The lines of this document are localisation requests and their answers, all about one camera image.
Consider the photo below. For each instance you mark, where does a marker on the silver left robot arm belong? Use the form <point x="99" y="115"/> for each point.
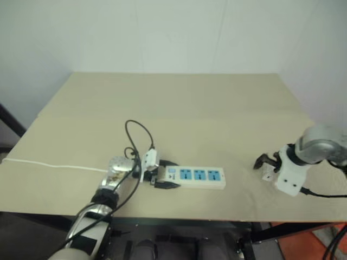
<point x="115" y="169"/>

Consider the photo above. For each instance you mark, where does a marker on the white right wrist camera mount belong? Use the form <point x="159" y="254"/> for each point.
<point x="291" y="174"/>

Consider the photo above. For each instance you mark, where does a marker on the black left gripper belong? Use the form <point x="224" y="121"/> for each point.
<point x="151" y="175"/>

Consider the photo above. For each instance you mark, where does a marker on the dark grey rounded shape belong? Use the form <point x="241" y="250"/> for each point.
<point x="146" y="250"/>

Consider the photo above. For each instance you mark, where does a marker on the black metal table frame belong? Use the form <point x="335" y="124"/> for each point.
<point x="189" y="220"/>

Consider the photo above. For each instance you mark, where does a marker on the white power strip blue sockets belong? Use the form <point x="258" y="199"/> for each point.
<point x="200" y="176"/>

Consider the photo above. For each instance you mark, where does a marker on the black slanted bar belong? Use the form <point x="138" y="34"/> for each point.
<point x="12" y="119"/>

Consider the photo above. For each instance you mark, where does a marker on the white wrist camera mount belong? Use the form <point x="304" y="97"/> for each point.
<point x="291" y="174"/>
<point x="149" y="158"/>

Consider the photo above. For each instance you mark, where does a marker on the white charger cube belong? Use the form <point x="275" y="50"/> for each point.
<point x="267" y="176"/>

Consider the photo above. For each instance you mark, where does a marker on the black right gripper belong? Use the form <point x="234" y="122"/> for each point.
<point x="276" y="165"/>

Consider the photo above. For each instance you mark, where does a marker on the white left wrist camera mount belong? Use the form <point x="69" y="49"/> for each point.
<point x="149" y="158"/>

